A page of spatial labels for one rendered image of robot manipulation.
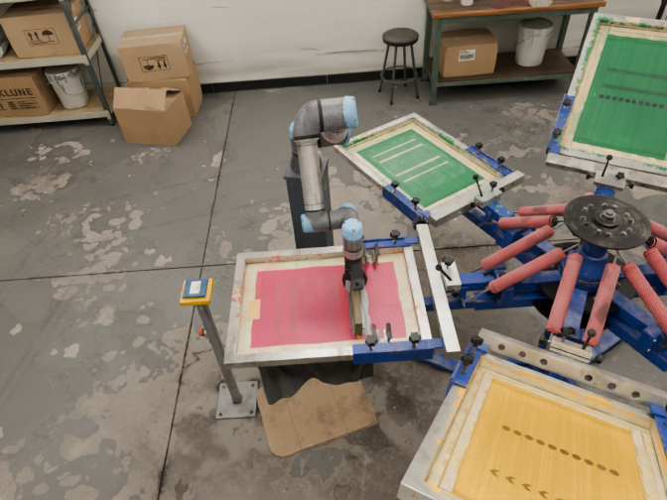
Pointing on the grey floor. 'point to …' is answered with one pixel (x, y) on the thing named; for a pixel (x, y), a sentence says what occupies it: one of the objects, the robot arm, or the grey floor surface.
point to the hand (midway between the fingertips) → (354, 292)
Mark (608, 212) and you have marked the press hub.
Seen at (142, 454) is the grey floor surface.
